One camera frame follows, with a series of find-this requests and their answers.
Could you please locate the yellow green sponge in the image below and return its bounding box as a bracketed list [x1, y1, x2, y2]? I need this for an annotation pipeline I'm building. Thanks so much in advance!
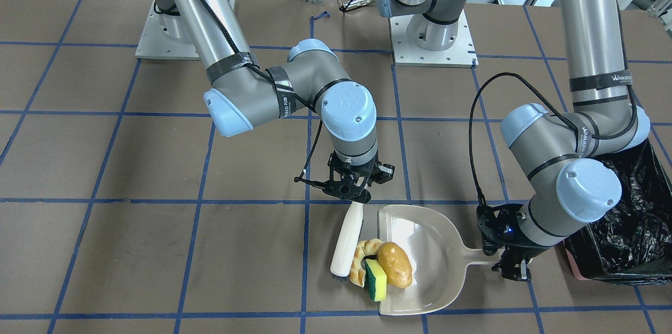
[364, 259, 387, 302]

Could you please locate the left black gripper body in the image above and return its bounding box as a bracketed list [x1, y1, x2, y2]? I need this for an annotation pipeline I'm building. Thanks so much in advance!
[477, 203, 536, 266]

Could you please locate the beige hand brush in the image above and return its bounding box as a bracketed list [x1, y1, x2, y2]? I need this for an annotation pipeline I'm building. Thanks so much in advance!
[330, 202, 363, 283]

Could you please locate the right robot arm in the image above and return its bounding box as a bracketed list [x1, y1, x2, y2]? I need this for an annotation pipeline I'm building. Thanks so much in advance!
[154, 0, 394, 203]

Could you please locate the beige plastic dustpan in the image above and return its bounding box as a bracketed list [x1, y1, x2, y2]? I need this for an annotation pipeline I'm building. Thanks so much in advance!
[376, 204, 533, 316]

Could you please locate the black braided cable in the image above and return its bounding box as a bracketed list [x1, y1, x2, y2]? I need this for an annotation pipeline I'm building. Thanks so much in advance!
[468, 6, 638, 207]
[171, 0, 325, 177]

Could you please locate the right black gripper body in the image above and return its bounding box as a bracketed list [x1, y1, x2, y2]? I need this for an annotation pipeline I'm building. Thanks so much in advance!
[323, 152, 383, 203]

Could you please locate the toy croissant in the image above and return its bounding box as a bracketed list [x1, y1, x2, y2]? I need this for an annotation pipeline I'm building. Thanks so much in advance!
[349, 238, 383, 288]

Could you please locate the brown toy potato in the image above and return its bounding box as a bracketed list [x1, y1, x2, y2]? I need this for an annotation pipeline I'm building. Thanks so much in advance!
[377, 242, 413, 289]

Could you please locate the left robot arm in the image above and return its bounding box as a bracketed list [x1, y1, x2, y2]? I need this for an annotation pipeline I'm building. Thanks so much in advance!
[376, 0, 650, 282]

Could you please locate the bin with black bag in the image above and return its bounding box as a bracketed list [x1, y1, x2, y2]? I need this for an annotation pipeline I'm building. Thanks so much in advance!
[564, 140, 671, 285]

